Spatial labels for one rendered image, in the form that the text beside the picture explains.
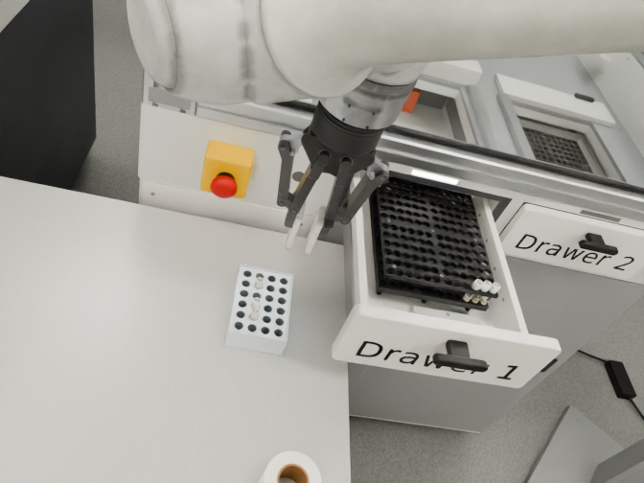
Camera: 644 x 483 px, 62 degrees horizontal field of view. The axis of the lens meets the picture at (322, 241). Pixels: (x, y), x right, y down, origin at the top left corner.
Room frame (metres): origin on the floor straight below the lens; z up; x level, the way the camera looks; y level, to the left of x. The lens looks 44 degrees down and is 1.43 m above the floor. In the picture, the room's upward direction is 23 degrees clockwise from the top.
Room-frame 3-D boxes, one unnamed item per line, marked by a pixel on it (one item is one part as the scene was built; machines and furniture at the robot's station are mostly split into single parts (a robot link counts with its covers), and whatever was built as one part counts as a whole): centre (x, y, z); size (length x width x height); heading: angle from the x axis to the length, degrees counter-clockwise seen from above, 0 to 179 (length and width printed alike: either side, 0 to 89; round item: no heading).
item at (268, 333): (0.48, 0.05, 0.78); 0.12 x 0.08 x 0.04; 14
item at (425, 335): (0.47, -0.21, 0.87); 0.29 x 0.02 x 0.11; 106
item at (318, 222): (0.51, 0.01, 0.95); 0.03 x 0.01 x 0.07; 10
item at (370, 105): (0.49, 0.02, 1.18); 0.09 x 0.09 x 0.06
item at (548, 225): (0.82, -0.44, 0.87); 0.29 x 0.02 x 0.11; 106
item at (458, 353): (0.44, -0.22, 0.91); 0.07 x 0.04 x 0.01; 106
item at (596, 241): (0.80, -0.44, 0.91); 0.07 x 0.04 x 0.01; 106
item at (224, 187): (0.60, 0.17, 0.88); 0.04 x 0.03 x 0.04; 106
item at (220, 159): (0.63, 0.18, 0.88); 0.07 x 0.05 x 0.07; 106
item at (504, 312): (0.67, -0.15, 0.86); 0.40 x 0.26 x 0.06; 16
